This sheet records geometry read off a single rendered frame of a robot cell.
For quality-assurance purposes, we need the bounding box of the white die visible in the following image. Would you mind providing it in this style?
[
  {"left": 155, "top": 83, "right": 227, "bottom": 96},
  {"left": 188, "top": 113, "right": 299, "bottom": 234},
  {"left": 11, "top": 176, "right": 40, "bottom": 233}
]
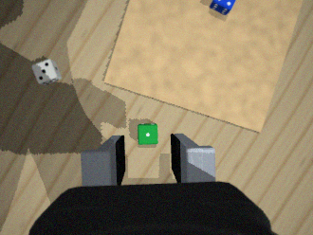
[{"left": 32, "top": 59, "right": 62, "bottom": 85}]

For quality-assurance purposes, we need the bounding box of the green die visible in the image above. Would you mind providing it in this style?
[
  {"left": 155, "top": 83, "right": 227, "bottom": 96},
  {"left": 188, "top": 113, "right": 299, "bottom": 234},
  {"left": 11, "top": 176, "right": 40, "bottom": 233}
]
[{"left": 138, "top": 123, "right": 158, "bottom": 145}]

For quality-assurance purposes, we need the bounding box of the blue die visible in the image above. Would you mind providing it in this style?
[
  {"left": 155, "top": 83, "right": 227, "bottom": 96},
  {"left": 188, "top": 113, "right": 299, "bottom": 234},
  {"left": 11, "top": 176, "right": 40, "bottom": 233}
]
[{"left": 210, "top": 0, "right": 235, "bottom": 15}]

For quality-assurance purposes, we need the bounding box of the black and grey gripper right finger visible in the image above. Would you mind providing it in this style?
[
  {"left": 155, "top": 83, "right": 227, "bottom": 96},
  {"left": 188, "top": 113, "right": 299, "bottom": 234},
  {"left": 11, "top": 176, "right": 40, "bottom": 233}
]
[{"left": 171, "top": 134, "right": 215, "bottom": 183}]

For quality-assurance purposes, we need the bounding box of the tan mat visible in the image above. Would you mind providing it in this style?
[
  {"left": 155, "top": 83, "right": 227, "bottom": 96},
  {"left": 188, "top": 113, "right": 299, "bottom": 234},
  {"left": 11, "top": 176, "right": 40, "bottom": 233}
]
[{"left": 104, "top": 0, "right": 303, "bottom": 133}]

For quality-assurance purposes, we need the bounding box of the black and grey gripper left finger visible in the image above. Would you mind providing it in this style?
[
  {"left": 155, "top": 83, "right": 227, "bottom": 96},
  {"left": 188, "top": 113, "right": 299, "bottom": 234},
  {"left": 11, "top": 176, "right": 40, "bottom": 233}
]
[{"left": 81, "top": 136, "right": 125, "bottom": 187}]

